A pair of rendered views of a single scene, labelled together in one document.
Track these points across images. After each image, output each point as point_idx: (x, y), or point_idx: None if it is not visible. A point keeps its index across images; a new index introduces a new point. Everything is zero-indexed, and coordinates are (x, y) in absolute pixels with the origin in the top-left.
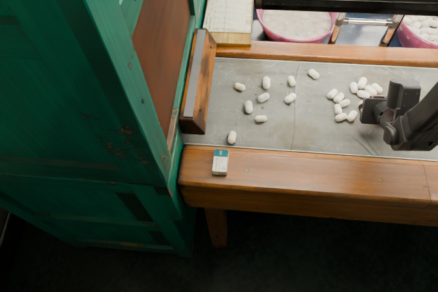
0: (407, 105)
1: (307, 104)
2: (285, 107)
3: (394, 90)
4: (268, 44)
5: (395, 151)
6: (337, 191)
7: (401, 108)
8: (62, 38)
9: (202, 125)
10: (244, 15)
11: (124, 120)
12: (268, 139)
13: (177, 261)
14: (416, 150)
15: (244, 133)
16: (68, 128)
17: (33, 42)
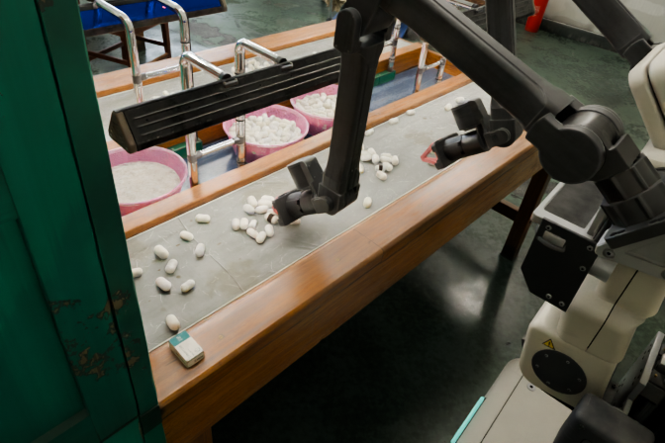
0: (316, 175)
1: (221, 246)
2: (202, 262)
3: (297, 170)
4: (131, 217)
5: (326, 235)
6: (317, 292)
7: (314, 180)
8: (56, 166)
9: None
10: None
11: (115, 280)
12: (213, 299)
13: None
14: (348, 204)
15: (182, 310)
16: (9, 369)
17: (14, 188)
